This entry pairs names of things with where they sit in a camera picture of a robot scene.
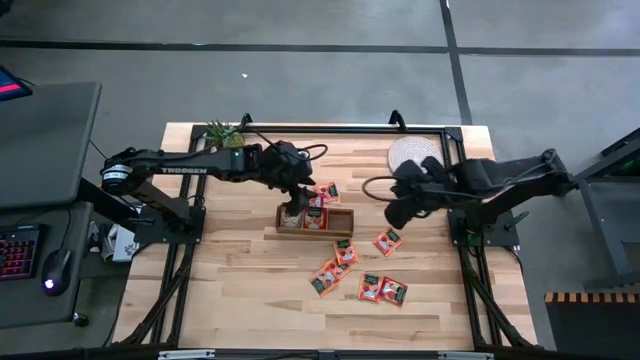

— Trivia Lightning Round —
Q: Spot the silver frame bracket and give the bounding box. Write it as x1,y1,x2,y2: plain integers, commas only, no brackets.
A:
157,349,217,360
437,351,495,360

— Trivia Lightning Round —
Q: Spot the backlit keyboard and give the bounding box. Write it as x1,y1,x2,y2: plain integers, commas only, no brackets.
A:
0,223,50,282

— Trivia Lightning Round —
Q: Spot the computer monitor with red banner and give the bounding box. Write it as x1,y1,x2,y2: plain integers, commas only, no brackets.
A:
0,63,35,104

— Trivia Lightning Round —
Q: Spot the red green snack packet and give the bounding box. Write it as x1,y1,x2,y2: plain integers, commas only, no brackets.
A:
309,267,342,298

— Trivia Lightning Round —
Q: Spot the white patterned box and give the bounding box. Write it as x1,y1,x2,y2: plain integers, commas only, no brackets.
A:
101,221,142,265

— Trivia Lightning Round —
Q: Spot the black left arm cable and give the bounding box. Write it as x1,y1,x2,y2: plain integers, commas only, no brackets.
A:
243,127,330,162

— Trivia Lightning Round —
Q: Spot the black box with striped edge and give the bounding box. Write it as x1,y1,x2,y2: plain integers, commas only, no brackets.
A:
543,290,640,360

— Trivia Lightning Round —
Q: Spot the orange tea packet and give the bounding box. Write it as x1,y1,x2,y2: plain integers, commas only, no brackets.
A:
319,256,352,282
333,238,361,267
373,226,405,258
356,272,385,304
317,181,342,206

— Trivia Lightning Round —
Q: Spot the dark computer desk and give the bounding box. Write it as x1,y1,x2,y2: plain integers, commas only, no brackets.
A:
0,201,96,330

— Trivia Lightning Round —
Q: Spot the black computer mouse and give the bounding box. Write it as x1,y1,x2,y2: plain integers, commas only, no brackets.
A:
40,247,74,298

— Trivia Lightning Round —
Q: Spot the wooden compartment tea box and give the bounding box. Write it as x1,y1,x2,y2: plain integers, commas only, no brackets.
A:
274,202,356,241

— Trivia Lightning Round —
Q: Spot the white woven round placemat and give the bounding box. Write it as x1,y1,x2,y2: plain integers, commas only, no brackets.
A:
387,134,446,174

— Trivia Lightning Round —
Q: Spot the black aluminium rig frame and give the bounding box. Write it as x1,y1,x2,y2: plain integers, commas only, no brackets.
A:
113,110,540,351

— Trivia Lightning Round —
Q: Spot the black metal cart frame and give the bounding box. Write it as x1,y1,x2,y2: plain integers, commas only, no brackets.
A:
549,127,640,290

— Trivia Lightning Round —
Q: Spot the grey desk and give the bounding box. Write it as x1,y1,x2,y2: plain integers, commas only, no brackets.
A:
0,81,104,211

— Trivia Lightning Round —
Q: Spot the potted succulent plant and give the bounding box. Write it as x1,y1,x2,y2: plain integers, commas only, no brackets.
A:
205,119,247,150

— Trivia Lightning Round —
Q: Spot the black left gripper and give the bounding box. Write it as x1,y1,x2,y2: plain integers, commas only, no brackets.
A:
257,139,317,218

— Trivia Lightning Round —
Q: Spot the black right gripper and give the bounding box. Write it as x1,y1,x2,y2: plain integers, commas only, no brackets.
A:
383,155,459,232

